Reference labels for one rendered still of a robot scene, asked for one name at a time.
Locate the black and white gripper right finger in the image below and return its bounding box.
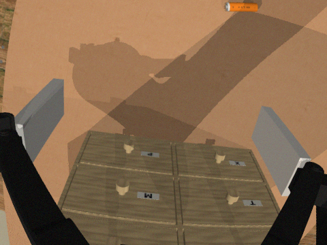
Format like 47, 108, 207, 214
251, 106, 327, 245

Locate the light wooden chest of drawers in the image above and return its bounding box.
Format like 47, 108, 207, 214
57, 130, 281, 245

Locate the orange aa battery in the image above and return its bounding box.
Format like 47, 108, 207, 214
225, 2, 258, 12

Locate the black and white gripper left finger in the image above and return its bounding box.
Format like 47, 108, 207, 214
0, 78, 90, 245

